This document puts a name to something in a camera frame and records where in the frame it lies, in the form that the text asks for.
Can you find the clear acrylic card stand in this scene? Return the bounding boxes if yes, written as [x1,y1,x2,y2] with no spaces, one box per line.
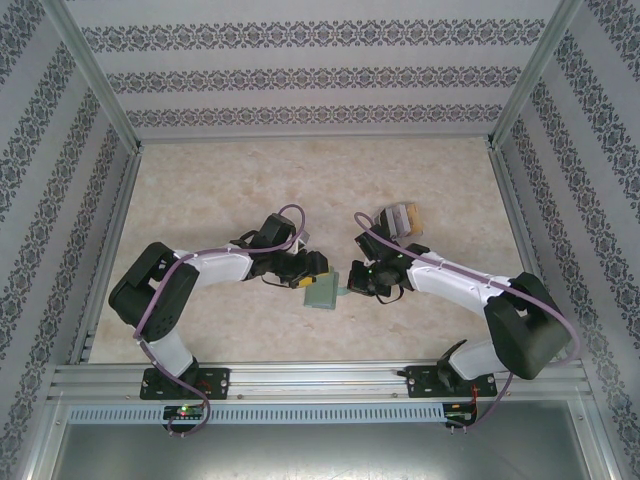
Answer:
[377,201,426,240]

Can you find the small circuit board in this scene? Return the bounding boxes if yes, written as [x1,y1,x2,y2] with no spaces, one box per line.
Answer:
[444,401,480,425]
[163,404,206,422]

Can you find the green card holder wallet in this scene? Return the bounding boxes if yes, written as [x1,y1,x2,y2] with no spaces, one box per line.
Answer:
[302,268,351,311]

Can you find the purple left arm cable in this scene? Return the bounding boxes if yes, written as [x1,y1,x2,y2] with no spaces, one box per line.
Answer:
[133,202,309,437]

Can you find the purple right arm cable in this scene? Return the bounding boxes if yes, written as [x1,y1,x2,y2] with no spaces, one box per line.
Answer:
[353,212,581,431]

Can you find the aluminium frame post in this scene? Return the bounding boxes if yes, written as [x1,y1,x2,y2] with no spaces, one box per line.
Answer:
[39,0,145,154]
[487,0,584,151]

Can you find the gold VIP card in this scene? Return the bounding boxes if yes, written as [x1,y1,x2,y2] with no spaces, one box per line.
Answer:
[403,203,425,236]

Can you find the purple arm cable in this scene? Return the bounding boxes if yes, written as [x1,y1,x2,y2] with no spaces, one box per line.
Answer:
[353,212,581,431]
[133,202,309,437]

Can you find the slotted grey cable duct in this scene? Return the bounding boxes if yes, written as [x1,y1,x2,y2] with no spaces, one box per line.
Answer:
[67,403,447,424]

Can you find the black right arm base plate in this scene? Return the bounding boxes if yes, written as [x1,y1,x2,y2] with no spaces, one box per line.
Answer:
[405,364,497,400]

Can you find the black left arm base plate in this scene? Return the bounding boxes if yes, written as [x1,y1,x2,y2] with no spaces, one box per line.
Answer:
[141,367,232,401]

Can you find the aluminium mounting rail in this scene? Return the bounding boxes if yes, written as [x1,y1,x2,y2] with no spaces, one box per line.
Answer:
[47,360,587,401]

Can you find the aluminium table side rail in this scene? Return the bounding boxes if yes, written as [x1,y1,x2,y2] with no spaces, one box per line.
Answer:
[67,144,146,365]
[487,142,570,360]

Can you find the grey metal sheet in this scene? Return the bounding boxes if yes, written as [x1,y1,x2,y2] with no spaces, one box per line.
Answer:
[47,422,619,480]

